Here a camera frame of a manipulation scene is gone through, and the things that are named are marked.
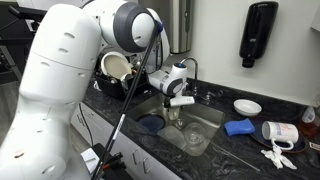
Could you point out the dark blue saucer plate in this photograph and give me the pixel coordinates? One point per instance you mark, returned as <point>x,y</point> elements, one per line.
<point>300,146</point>

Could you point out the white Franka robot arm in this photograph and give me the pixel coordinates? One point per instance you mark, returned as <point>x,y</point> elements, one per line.
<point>56,83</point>

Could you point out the dish soap bottle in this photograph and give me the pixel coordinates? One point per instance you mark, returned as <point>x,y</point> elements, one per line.
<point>309,116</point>

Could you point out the white printed mug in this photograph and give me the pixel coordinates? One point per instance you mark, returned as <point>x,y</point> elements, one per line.
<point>281,131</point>

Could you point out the steel paper towel dispenser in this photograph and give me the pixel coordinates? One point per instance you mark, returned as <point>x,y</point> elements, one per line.
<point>180,26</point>

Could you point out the small white bowl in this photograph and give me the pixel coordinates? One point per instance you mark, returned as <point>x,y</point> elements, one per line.
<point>247,107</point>

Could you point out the stainless steel sink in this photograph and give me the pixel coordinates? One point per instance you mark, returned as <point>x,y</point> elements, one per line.
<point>206,120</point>

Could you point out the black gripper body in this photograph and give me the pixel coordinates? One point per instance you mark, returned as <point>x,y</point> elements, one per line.
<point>169,101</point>

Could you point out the black wall soap dispenser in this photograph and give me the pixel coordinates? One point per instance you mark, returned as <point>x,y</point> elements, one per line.
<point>258,30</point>

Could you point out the blue cup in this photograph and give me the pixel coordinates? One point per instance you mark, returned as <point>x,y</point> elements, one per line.
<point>239,127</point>

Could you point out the blue round plate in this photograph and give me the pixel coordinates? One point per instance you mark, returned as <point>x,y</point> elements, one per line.
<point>151,122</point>

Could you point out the metal sink drain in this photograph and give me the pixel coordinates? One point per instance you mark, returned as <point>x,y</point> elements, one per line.
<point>180,124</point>

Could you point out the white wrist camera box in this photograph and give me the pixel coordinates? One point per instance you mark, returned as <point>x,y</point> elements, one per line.
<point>183,101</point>

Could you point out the clear glass bowl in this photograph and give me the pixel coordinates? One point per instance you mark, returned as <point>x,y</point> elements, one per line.
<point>194,134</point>

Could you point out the crumpled white tissue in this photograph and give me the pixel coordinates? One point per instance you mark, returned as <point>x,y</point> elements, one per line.
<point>276,158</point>

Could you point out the large cream plate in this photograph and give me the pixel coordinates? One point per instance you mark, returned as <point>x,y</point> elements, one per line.
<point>115,65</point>

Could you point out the beige cup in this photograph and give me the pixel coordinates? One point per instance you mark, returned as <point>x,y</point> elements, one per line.
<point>173,114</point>

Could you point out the black dish rack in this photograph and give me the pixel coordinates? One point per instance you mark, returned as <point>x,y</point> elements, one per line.
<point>110,87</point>

